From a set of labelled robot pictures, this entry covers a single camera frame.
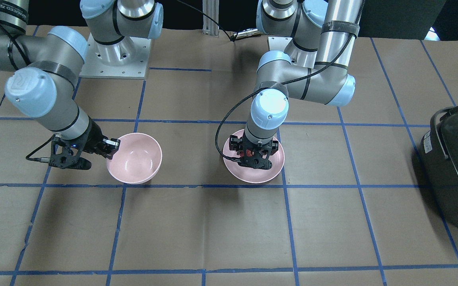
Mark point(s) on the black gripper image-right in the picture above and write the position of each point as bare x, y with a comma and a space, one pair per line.
235, 143

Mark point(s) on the silver robot arm image-right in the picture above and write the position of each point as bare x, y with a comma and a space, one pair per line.
312, 67

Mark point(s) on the pink bowl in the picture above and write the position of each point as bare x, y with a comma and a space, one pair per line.
137, 160

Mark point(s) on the white base plate image-right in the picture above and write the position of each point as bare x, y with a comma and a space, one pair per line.
284, 44

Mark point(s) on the silver robot arm image-left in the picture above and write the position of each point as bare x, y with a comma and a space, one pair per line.
46, 70

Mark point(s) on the aluminium profile post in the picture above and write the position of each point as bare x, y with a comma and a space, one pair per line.
211, 10

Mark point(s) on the white base plate image-left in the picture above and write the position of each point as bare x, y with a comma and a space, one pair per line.
127, 59

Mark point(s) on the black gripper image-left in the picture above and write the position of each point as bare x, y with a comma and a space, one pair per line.
91, 140

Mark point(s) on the pink plate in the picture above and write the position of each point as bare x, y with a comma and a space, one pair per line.
257, 176

